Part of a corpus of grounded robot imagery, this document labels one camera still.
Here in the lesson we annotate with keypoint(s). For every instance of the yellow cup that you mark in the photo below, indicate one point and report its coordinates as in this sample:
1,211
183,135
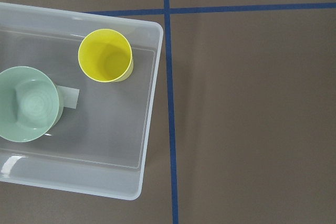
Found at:
105,55

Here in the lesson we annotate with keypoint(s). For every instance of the green bowl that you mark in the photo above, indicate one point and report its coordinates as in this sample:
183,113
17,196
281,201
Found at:
31,104

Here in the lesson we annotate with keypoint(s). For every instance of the clear plastic bin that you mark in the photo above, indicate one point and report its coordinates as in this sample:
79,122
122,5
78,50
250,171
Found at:
98,147

